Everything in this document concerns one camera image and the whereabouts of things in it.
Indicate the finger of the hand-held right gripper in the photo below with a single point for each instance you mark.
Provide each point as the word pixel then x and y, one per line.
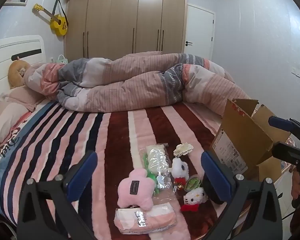
pixel 287 152
pixel 280 123

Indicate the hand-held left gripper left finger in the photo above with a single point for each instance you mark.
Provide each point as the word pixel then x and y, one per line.
pixel 83 171

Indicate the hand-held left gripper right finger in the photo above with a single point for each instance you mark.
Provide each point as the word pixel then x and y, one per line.
pixel 215 173

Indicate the white fluffy plush toy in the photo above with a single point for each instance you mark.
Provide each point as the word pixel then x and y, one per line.
pixel 180 168

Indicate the brown cardboard box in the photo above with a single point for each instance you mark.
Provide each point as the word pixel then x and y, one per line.
pixel 242 135

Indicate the pink star plush toy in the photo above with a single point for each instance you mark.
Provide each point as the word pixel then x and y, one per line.
pixel 135 190

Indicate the clear plastic bag with toy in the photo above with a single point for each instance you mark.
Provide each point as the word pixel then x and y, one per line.
pixel 156 158

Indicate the green round container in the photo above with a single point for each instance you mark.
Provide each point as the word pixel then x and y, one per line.
pixel 193 182

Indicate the white cat plush red bow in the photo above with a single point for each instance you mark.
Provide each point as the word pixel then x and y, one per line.
pixel 193 197

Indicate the white fabric flower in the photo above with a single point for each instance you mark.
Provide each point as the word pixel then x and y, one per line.
pixel 183 150

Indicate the striped fleece blanket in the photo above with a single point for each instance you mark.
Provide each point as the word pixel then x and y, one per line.
pixel 115 135

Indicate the pink bed sheet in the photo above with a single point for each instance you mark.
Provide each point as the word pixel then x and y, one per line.
pixel 211 121

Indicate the pink tissue packet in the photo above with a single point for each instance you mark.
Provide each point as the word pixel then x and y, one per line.
pixel 145 218

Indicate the white printed pillow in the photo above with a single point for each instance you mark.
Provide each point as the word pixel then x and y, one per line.
pixel 5 125

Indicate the pink pillow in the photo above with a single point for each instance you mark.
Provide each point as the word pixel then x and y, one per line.
pixel 20 96

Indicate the pink grey striped duvet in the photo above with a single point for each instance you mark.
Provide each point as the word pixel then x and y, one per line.
pixel 130 85

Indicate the light green bag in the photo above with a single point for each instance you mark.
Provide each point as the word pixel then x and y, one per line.
pixel 61 59

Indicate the tan round plush cushion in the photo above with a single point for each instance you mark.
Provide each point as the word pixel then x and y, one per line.
pixel 16 73

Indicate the white door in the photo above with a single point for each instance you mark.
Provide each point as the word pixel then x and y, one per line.
pixel 198 30

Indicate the white headboard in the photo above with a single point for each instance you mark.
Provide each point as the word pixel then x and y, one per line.
pixel 5 52

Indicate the yellow ukulele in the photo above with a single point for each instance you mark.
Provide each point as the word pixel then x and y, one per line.
pixel 57 23

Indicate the wooden wardrobe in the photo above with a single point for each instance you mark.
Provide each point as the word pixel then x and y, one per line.
pixel 125 17

